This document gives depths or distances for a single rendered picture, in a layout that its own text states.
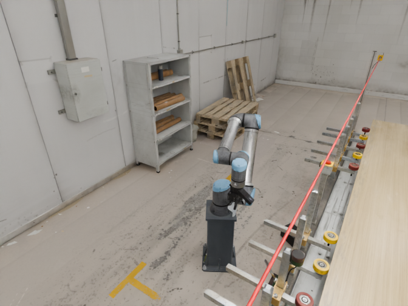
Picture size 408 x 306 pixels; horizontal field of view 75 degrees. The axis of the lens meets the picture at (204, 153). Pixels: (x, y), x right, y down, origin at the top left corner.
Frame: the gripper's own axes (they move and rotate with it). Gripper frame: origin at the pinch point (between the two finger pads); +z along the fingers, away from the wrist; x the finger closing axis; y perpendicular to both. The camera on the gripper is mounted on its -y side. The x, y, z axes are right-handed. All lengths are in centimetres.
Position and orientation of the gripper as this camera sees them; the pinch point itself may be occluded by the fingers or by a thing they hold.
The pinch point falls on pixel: (238, 210)
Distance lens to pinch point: 181.1
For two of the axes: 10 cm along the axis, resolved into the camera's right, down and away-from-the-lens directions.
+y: -8.4, -2.5, 4.8
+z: 0.0, 8.8, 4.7
